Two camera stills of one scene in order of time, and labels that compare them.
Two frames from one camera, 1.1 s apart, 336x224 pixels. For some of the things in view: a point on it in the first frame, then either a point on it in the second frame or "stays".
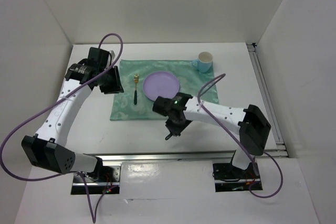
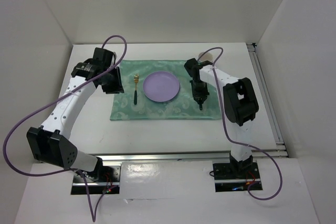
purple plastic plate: (160, 83) stays
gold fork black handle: (136, 80) stays
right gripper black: (176, 130) to (197, 95)
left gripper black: (116, 86) stays
